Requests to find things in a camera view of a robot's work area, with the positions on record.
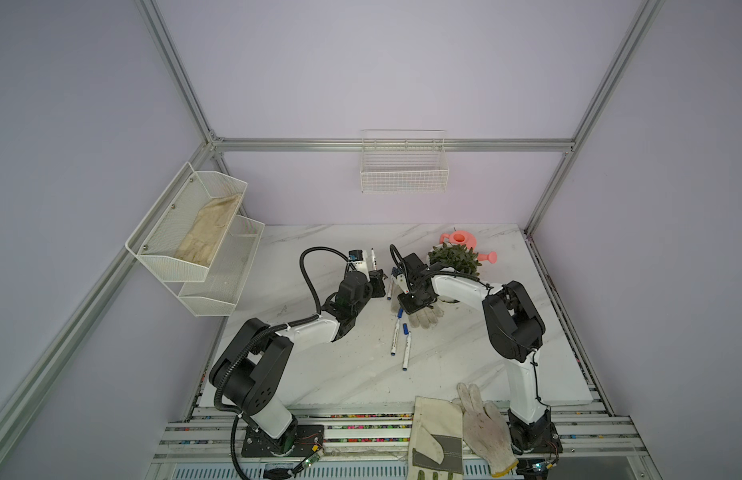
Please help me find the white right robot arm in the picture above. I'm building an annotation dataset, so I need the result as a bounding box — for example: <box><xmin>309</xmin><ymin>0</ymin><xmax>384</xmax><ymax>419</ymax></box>
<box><xmin>390</xmin><ymin>246</ymin><xmax>551</xmax><ymax>431</ymax></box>

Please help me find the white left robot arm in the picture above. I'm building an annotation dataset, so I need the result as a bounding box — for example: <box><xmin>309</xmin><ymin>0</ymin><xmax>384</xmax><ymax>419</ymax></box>
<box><xmin>209</xmin><ymin>270</ymin><xmax>386</xmax><ymax>443</ymax></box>

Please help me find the white knit glove on table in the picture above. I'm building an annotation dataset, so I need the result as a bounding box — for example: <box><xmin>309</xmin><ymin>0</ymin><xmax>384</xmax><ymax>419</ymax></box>
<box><xmin>390</xmin><ymin>294</ymin><xmax>444</xmax><ymax>329</ymax></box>

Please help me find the potted green plant white pot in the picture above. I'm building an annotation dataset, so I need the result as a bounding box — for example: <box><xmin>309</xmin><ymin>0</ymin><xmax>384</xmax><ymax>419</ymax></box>
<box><xmin>428</xmin><ymin>242</ymin><xmax>481</xmax><ymax>277</ymax></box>

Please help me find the pink watering can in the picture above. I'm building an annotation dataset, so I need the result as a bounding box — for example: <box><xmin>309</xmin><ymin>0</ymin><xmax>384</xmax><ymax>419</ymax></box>
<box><xmin>439</xmin><ymin>230</ymin><xmax>498</xmax><ymax>264</ymax></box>

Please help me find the lower white mesh shelf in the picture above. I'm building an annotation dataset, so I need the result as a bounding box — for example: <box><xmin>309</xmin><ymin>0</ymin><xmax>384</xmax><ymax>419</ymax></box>
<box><xmin>178</xmin><ymin>215</ymin><xmax>265</xmax><ymax>317</ymax></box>

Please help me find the white mesh shelf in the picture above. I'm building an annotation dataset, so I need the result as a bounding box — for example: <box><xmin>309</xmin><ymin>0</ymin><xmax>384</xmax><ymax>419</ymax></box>
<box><xmin>125</xmin><ymin>163</ymin><xmax>247</xmax><ymax>283</ymax></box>
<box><xmin>178</xmin><ymin>215</ymin><xmax>265</xmax><ymax>317</ymax></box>

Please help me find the white knit glove front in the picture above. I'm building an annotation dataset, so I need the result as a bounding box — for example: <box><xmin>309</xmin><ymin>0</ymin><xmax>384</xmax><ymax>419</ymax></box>
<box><xmin>456</xmin><ymin>383</ymin><xmax>518</xmax><ymax>478</ymax></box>

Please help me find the beige leather work glove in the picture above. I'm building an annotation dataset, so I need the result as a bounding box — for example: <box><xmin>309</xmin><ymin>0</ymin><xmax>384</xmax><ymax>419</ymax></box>
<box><xmin>407</xmin><ymin>397</ymin><xmax>464</xmax><ymax>480</ymax></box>

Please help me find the beige cloth in shelf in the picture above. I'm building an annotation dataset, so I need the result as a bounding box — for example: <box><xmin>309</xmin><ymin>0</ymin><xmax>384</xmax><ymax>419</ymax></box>
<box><xmin>174</xmin><ymin>194</ymin><xmax>243</xmax><ymax>267</ymax></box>

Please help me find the upper white mesh shelf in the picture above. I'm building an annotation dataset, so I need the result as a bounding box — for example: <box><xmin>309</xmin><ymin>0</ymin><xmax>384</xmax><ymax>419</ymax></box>
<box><xmin>125</xmin><ymin>163</ymin><xmax>247</xmax><ymax>283</ymax></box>

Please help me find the black corrugated cable left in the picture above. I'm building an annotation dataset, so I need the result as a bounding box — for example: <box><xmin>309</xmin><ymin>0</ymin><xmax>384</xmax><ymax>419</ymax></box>
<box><xmin>208</xmin><ymin>245</ymin><xmax>351</xmax><ymax>415</ymax></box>

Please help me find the white wire wall basket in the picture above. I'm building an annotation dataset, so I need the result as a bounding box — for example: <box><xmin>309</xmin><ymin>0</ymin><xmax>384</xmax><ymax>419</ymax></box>
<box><xmin>360</xmin><ymin>129</ymin><xmax>450</xmax><ymax>194</ymax></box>

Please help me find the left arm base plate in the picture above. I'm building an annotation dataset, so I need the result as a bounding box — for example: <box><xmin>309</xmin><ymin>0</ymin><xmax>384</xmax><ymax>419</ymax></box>
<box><xmin>240</xmin><ymin>424</ymin><xmax>325</xmax><ymax>458</ymax></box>

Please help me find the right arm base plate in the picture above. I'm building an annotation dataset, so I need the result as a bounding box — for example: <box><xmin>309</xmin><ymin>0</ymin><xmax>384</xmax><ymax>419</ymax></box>
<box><xmin>508</xmin><ymin>408</ymin><xmax>563</xmax><ymax>456</ymax></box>

